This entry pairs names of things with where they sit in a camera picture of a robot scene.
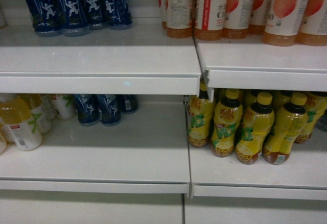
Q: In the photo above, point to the white upper left shelf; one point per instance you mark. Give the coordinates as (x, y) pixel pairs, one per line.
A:
(139, 60)

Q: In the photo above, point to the white lower left shelf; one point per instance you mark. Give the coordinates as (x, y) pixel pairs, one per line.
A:
(146, 152)

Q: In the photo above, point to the lemon tea bottle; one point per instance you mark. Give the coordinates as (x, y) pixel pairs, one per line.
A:
(200, 114)
(257, 121)
(290, 119)
(315, 107)
(227, 118)

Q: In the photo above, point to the white upper right shelf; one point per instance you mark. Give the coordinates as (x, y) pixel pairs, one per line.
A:
(250, 64)

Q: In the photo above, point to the blue sports drink bottle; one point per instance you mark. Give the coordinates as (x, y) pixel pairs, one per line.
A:
(45, 17)
(74, 22)
(118, 13)
(95, 13)

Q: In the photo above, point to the lower blue drink bottle right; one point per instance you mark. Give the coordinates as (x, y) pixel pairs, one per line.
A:
(128, 103)

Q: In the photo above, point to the lemon tea bottle leftmost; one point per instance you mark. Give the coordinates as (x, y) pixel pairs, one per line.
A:
(200, 114)

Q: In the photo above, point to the lower blue drink bottle middle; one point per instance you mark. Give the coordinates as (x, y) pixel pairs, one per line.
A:
(109, 111)

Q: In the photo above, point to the lower blue drink bottle left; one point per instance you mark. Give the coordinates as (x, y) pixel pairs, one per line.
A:
(87, 109)

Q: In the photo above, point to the white juice bottle rear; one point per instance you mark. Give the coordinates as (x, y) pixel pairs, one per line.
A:
(63, 105)

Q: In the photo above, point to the peach drink bottle text label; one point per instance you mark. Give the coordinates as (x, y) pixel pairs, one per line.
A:
(179, 18)

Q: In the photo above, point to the peach drink bottle rear left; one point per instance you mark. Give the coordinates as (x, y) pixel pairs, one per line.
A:
(160, 2)

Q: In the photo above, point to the peach drink bottle red stripe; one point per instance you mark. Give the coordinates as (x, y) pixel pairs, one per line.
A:
(209, 19)

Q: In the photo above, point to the yellow juice bottle behind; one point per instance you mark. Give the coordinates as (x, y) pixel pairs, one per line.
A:
(35, 105)

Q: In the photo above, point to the peach drink bottle middle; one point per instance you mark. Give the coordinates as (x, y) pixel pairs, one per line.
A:
(237, 17)

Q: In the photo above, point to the yellow juice bottle white label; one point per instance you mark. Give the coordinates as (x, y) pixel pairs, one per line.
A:
(19, 120)

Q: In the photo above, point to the lemon tea bottle far right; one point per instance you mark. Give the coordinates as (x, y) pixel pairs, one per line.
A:
(315, 107)

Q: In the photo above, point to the peach drink bottle front right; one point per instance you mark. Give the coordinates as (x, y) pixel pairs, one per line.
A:
(284, 19)

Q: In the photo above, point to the peach drink bottle far right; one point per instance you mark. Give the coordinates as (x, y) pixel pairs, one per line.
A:
(313, 27)

